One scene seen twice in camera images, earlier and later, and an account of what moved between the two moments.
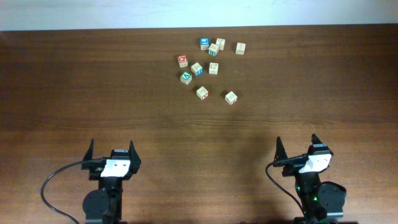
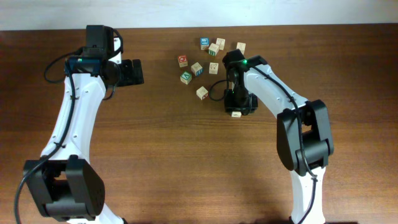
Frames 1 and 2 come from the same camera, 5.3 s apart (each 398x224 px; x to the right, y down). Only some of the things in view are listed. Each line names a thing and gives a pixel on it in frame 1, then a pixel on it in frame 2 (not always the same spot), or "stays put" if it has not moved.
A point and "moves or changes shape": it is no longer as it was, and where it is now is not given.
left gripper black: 94,171 → 128,78
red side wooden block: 202,93 stays put
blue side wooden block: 197,69 stays put
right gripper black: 280,153 → 229,106
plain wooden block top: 221,43 stays put
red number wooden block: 231,98 moves or changes shape
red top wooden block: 183,61 stays put
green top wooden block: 186,78 stays put
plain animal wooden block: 213,68 stays put
